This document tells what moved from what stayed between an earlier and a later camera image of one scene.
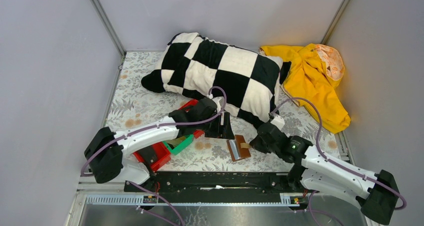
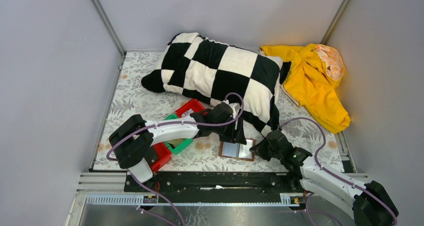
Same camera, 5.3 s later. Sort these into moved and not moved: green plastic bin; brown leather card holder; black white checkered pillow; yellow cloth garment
Moved: brown leather card holder
Not moved: green plastic bin; yellow cloth garment; black white checkered pillow
